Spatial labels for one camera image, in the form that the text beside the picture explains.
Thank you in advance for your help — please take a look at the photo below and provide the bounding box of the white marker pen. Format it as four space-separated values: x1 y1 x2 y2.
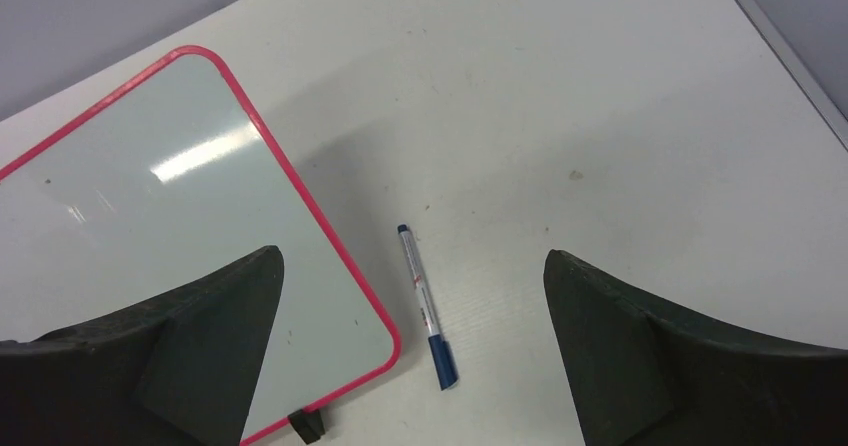
397 224 445 342

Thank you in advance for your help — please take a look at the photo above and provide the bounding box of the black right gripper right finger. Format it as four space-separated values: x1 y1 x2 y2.
543 250 847 445

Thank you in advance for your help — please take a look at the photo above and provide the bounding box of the black whiteboard foot clip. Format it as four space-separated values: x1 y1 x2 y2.
287 409 326 445

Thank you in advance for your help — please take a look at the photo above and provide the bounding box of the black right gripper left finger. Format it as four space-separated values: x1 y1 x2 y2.
1 246 284 445

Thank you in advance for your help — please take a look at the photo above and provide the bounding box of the pink framed whiteboard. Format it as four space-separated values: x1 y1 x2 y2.
1 46 401 444

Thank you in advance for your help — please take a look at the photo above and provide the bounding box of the blue marker cap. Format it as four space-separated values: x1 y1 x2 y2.
428 334 459 391

